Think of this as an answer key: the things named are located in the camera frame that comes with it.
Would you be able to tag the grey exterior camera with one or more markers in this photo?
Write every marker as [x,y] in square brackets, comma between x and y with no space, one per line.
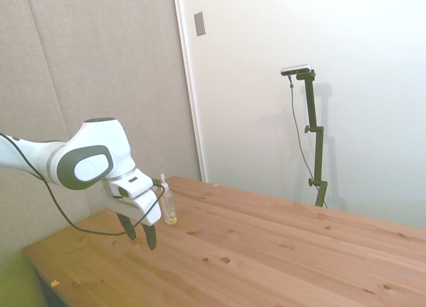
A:
[296,69]

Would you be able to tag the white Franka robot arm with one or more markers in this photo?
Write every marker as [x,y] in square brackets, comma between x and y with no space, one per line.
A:
[90,144]

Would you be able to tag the white door frame strip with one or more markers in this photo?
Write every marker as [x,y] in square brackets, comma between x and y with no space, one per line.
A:
[189,87]

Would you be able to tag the black camera stand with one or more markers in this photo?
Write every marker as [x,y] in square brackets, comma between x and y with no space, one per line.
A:
[315,137]

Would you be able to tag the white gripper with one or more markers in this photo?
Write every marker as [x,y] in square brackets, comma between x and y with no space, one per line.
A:
[139,208]

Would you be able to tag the grey wall switch plate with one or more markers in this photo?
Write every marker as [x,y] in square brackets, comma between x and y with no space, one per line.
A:
[199,24]

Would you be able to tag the clear sanitizer spray bottle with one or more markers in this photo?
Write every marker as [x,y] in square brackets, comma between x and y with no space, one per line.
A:
[169,207]

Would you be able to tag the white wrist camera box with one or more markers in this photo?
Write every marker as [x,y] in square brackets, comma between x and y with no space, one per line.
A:
[131,185]

